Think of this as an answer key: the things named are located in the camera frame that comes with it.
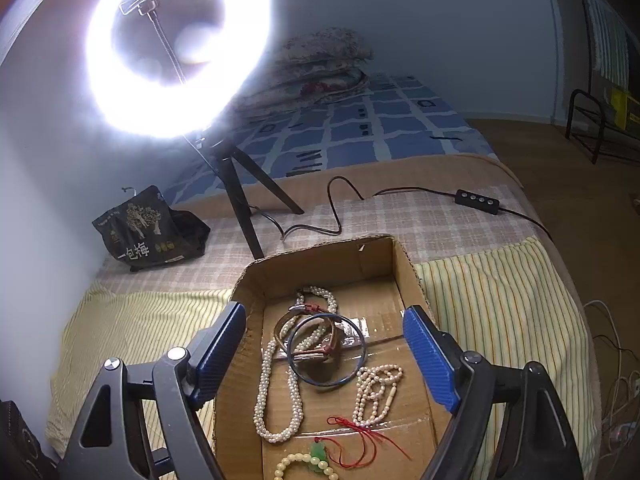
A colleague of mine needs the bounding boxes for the black power cable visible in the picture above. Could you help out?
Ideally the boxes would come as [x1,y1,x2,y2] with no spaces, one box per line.
[250,175,551,241]

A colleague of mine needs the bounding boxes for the white ring light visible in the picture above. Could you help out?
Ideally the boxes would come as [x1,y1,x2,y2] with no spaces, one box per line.
[85,0,281,142]

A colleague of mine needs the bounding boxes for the black inline cable controller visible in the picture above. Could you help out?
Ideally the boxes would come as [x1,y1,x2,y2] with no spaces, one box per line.
[455,189,501,215]

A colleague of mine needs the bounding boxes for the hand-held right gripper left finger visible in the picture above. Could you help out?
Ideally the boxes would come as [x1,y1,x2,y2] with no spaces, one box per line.
[55,301,247,480]

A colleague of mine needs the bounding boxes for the cream bead bracelet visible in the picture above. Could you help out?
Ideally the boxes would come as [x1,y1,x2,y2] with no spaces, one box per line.
[273,451,341,480]

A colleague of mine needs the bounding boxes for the yellow box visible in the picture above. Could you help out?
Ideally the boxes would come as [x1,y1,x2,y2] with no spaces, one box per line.
[602,85,640,131]

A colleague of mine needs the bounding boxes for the dark blue bangle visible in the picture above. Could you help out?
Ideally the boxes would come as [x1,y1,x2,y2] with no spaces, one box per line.
[287,312,368,388]

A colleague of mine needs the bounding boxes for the black tripod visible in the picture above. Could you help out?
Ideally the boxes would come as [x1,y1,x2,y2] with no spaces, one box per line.
[192,132,306,261]

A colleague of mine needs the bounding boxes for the white floor cables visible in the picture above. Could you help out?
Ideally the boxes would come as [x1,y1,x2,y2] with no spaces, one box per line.
[582,300,640,461]

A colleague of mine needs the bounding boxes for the blue checked bedsheet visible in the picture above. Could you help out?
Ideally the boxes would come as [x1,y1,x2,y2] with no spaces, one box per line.
[162,72,498,196]

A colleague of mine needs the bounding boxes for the cardboard box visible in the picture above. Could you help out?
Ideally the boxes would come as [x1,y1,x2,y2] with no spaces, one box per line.
[212,234,453,480]

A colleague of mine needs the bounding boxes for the beige plaid blanket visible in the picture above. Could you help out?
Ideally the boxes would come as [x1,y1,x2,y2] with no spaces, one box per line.
[95,152,538,296]

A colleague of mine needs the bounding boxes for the yellow striped blanket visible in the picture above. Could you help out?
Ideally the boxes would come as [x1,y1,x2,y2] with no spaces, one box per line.
[45,235,603,480]

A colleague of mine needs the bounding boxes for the black metal frame rack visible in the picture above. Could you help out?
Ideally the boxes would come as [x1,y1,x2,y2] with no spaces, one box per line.
[565,89,640,165]

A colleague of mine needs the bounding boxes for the striped hanging garment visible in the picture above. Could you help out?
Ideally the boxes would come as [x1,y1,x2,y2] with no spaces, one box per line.
[580,0,633,88]

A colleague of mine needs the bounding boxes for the folded floral quilt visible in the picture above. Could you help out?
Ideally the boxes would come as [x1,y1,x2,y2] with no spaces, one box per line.
[235,27,376,118]

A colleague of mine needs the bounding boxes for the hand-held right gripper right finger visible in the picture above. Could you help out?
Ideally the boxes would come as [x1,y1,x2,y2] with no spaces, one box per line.
[401,304,586,480]

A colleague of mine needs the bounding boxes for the short pearl necklace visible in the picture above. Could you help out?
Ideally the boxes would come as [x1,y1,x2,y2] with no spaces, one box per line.
[352,365,403,428]

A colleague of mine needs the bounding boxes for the long pearl necklace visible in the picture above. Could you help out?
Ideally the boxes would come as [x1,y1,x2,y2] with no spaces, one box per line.
[255,285,338,445]

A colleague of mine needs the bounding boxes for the black printed snack bag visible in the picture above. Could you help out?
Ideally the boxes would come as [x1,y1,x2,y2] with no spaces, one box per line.
[91,185,212,273]

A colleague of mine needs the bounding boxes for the wooden door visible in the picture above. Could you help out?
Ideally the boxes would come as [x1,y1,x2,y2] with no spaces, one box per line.
[542,0,598,126]

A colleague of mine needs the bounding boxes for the jade pendant with red cord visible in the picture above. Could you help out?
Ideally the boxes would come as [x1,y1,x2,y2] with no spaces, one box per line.
[310,414,413,473]

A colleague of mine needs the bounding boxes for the white power strip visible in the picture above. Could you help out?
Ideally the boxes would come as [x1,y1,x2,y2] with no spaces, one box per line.
[602,420,640,448]

